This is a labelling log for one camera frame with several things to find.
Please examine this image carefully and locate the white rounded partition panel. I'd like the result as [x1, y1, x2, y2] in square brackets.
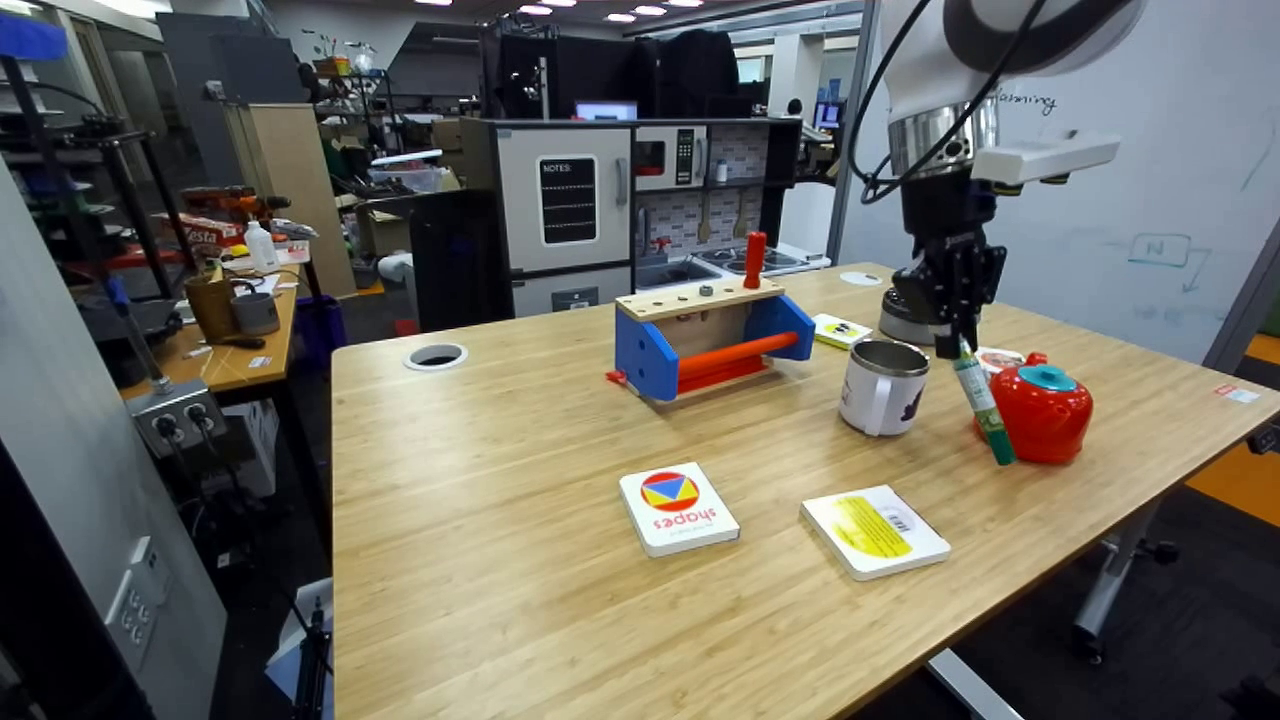
[776, 177, 841, 263]

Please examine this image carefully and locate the white orange numbers book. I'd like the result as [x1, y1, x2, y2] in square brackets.
[976, 341, 1033, 379]

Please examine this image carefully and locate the blue wooden toy toolbox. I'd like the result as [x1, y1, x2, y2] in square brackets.
[609, 276, 819, 409]

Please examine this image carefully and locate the red upright wooden peg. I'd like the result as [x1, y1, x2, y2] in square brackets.
[741, 229, 772, 293]

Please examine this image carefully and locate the white table leg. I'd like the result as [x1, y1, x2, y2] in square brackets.
[924, 648, 1033, 720]
[1072, 495, 1166, 659]

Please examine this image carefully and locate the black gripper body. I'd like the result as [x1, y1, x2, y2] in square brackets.
[898, 170, 1011, 319]

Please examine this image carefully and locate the white book with yellow print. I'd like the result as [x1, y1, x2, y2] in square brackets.
[796, 478, 956, 582]

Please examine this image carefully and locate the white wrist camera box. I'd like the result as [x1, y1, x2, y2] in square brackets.
[968, 130, 1123, 188]

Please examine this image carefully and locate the orange wooden dowel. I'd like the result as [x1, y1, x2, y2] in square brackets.
[675, 326, 804, 396]

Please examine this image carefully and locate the small lit laptop screen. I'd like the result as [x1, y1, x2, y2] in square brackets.
[572, 95, 640, 129]

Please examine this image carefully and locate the black low cabinet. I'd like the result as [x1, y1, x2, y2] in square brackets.
[402, 188, 515, 336]

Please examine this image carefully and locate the green marker pen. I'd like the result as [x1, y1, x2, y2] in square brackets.
[948, 341, 1020, 467]

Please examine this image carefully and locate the white toy oven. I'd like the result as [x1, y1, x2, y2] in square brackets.
[490, 118, 640, 319]

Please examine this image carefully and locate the white steel mug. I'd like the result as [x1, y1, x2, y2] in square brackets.
[834, 336, 935, 441]

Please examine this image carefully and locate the grey power outlet box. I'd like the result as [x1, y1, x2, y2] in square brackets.
[128, 379, 232, 463]

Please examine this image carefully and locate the white spray bottle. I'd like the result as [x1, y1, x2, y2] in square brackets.
[240, 217, 280, 273]

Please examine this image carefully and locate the grey panel with outlet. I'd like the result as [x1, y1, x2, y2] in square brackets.
[0, 154, 232, 720]

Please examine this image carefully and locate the red teapot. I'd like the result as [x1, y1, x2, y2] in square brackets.
[986, 348, 1095, 467]

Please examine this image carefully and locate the white toy microwave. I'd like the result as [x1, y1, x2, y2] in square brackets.
[633, 118, 712, 191]

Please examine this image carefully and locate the wooden side table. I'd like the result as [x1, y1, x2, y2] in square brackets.
[116, 255, 317, 402]

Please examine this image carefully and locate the small green white card book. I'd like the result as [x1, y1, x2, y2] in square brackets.
[812, 312, 872, 351]

